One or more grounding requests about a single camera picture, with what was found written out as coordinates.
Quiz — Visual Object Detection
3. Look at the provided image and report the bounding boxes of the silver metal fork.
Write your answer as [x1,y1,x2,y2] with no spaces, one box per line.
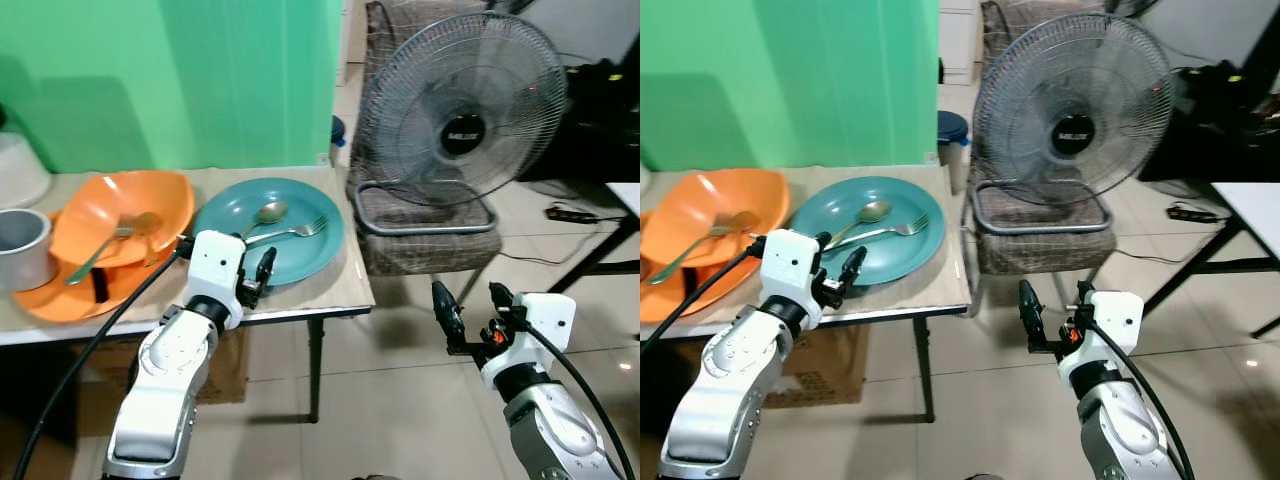
[850,214,931,251]
[243,216,329,247]

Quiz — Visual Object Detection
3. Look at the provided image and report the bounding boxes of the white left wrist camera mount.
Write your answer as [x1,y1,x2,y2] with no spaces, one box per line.
[183,229,248,329]
[757,229,826,331]

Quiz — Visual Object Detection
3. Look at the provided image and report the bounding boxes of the brown cardboard box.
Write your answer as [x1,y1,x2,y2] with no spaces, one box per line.
[765,322,869,409]
[85,325,251,406]

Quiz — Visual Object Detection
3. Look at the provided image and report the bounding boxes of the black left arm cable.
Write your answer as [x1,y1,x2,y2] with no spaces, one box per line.
[640,235,766,356]
[12,235,196,480]

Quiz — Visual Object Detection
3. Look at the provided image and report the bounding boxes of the white table black legs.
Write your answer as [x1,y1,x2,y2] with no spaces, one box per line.
[1140,182,1280,341]
[545,182,641,296]

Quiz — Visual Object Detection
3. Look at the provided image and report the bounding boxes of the white drawer unit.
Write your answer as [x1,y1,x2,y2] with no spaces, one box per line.
[335,0,369,86]
[940,0,986,86]

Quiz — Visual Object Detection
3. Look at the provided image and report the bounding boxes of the black equipment pile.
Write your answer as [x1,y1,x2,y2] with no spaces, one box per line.
[1140,60,1280,186]
[520,38,641,186]

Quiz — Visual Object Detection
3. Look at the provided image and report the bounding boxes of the teal plate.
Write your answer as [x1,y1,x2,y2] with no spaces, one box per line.
[788,176,946,288]
[192,177,346,288]

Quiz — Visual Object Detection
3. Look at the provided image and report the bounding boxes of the white plastic bowl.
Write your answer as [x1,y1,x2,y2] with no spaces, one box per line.
[0,130,53,209]

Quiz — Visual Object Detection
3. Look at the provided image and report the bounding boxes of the green backdrop sheet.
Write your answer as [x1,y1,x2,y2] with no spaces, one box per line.
[640,0,941,173]
[0,0,346,174]

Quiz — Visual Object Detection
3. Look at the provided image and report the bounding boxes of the brown checked fabric chair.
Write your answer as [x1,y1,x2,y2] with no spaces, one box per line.
[965,0,1121,278]
[345,0,523,278]

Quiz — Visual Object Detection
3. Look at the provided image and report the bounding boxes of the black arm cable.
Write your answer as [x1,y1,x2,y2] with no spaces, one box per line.
[640,235,766,356]
[515,318,637,480]
[1090,318,1196,480]
[12,235,196,480]

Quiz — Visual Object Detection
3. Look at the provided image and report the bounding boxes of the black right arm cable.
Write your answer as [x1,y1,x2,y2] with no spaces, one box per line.
[515,318,637,480]
[1090,318,1196,480]

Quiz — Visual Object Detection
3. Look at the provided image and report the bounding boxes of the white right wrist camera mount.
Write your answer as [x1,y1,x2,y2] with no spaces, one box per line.
[1060,290,1144,396]
[482,292,578,393]

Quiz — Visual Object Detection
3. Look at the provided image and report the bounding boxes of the grey metal cup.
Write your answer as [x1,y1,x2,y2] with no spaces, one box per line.
[0,208,54,295]

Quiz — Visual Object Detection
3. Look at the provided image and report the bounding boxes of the orange plastic plate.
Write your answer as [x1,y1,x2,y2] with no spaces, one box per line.
[640,235,766,324]
[12,225,186,324]

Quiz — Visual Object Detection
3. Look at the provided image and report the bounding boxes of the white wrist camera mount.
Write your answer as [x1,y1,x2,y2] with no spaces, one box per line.
[183,229,248,329]
[482,292,578,393]
[1060,290,1144,396]
[757,229,826,331]

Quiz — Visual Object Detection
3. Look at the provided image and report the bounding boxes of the green handled spoon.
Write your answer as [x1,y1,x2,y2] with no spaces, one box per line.
[645,210,759,286]
[63,210,161,287]

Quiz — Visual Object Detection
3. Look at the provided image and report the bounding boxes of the beige table cover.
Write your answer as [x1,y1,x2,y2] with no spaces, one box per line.
[640,163,973,326]
[0,165,377,348]

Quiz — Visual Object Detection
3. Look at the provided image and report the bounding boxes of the black table leg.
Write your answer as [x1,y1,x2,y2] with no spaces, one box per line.
[912,318,936,423]
[306,318,325,423]

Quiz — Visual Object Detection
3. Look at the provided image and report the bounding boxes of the grey cage fan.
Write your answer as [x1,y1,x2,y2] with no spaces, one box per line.
[968,12,1176,211]
[350,12,569,211]

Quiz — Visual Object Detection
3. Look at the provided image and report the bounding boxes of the silver metal spoon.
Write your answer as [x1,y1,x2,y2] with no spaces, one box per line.
[238,200,290,241]
[828,199,893,249]

